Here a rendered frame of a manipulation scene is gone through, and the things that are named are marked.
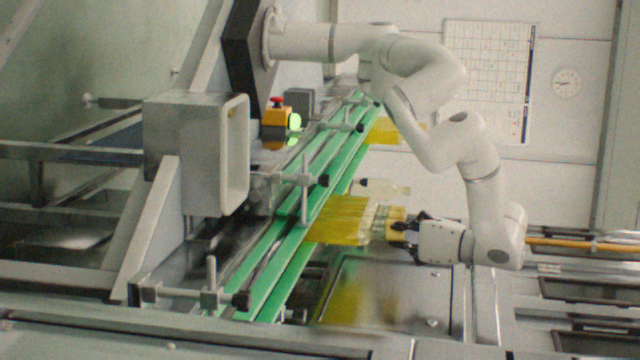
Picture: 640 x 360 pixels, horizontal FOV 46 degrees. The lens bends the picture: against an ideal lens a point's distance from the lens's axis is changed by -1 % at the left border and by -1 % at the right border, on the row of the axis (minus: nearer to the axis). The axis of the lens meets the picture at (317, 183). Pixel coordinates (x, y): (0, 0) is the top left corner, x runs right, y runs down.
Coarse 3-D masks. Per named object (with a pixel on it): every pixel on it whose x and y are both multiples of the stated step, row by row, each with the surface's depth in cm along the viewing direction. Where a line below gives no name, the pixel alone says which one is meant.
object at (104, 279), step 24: (24, 0) 192; (216, 0) 185; (24, 24) 187; (0, 48) 181; (192, 48) 174; (0, 72) 179; (192, 72) 169; (144, 192) 148; (120, 240) 141; (0, 264) 139; (24, 264) 138; (120, 264) 137; (24, 288) 139; (48, 288) 137; (72, 288) 135; (96, 288) 134
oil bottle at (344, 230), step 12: (324, 216) 180; (336, 216) 180; (348, 216) 181; (312, 228) 178; (324, 228) 177; (336, 228) 177; (348, 228) 176; (360, 228) 176; (312, 240) 178; (324, 240) 178; (336, 240) 177; (348, 240) 177; (360, 240) 176
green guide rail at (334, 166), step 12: (372, 108) 305; (360, 120) 281; (348, 144) 239; (336, 156) 225; (348, 156) 225; (324, 168) 210; (336, 168) 210; (300, 192) 186; (312, 192) 186; (324, 192) 187; (288, 204) 176; (300, 204) 177; (312, 204) 177; (300, 216) 170
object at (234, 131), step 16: (240, 96) 153; (224, 112) 143; (240, 112) 159; (224, 128) 144; (240, 128) 160; (224, 144) 144; (240, 144) 161; (224, 160) 145; (240, 160) 162; (224, 176) 146; (240, 176) 163; (224, 192) 147; (240, 192) 162; (224, 208) 148
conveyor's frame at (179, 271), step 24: (336, 96) 273; (312, 120) 227; (264, 144) 194; (288, 144) 195; (264, 168) 171; (240, 216) 168; (264, 216) 168; (216, 240) 152; (240, 240) 153; (168, 264) 139; (192, 264) 139; (216, 264) 140; (192, 288) 129; (192, 312) 121
